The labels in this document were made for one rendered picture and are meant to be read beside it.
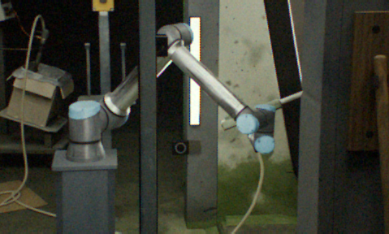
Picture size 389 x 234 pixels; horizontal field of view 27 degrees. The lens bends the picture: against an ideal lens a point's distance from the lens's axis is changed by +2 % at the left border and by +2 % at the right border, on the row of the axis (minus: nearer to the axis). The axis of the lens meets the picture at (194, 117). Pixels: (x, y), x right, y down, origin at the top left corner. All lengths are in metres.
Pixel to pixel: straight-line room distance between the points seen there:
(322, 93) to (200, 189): 3.09
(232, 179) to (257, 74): 0.65
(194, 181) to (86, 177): 1.04
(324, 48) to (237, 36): 2.91
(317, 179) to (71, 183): 2.27
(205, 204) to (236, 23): 1.09
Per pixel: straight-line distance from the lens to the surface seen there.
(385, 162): 1.68
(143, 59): 2.60
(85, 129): 3.88
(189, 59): 3.56
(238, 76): 4.63
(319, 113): 1.73
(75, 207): 3.92
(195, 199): 4.77
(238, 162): 4.74
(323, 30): 1.70
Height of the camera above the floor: 1.69
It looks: 13 degrees down
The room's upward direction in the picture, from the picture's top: straight up
